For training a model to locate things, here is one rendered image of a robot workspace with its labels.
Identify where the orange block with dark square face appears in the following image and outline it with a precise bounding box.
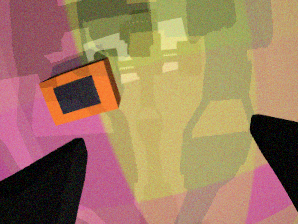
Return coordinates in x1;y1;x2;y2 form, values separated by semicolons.
40;57;121;127

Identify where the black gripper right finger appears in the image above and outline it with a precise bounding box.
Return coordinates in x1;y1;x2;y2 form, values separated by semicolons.
250;113;298;212

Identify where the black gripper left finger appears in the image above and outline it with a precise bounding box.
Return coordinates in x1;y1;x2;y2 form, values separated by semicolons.
0;137;88;224

